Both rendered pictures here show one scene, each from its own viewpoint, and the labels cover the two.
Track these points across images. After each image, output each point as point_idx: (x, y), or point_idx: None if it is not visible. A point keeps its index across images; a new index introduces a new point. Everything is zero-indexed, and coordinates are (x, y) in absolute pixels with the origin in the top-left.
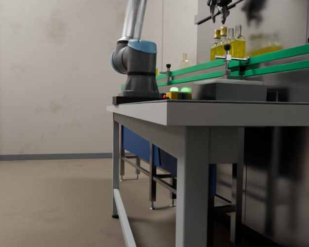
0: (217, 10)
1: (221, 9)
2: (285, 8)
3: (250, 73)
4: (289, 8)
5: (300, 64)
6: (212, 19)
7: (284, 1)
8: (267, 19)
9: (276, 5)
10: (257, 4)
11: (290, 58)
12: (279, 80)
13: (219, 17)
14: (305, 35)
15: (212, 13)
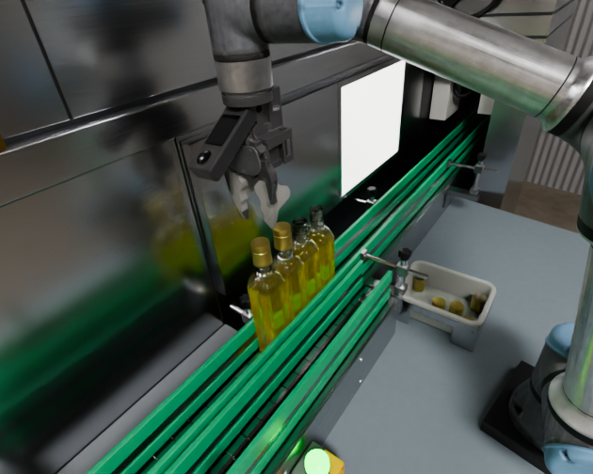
0: (285, 191)
1: (247, 180)
2: (313, 150)
3: (365, 268)
4: (319, 149)
5: (405, 222)
6: (276, 220)
7: (312, 136)
8: (287, 172)
9: (300, 144)
10: None
11: (398, 221)
12: (399, 249)
13: (66, 197)
14: (338, 183)
15: (278, 206)
